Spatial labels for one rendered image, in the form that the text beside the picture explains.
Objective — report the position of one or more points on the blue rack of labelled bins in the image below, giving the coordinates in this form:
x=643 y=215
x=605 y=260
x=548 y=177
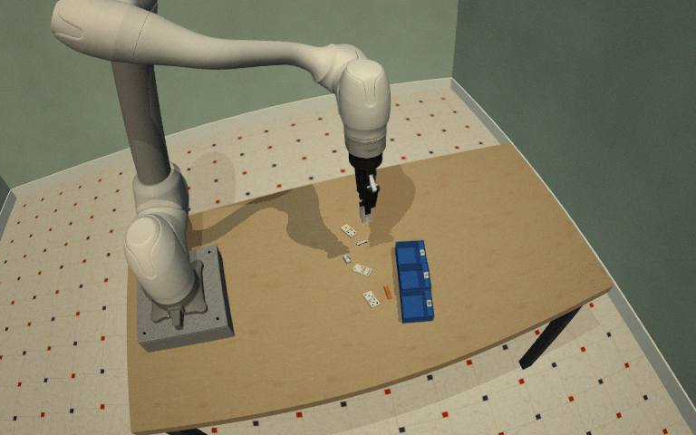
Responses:
x=411 y=261

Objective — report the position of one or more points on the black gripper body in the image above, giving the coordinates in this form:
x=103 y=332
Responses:
x=368 y=165

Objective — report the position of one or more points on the white domino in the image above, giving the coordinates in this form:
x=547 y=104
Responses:
x=362 y=270
x=371 y=299

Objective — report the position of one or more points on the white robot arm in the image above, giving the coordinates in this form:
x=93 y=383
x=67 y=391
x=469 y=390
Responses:
x=119 y=31

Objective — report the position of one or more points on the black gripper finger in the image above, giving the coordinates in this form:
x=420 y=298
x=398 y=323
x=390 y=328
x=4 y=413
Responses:
x=359 y=188
x=369 y=197

